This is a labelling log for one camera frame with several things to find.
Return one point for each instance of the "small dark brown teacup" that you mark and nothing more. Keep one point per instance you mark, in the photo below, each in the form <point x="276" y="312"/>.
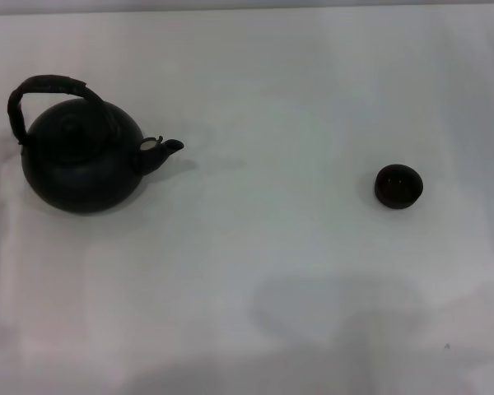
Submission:
<point x="398" y="187"/>

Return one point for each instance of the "black round teapot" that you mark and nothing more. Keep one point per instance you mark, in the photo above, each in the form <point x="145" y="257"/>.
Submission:
<point x="82" y="181"/>

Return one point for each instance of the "black teapot lid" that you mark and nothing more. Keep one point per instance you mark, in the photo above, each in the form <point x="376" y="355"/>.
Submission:
<point x="72" y="131"/>

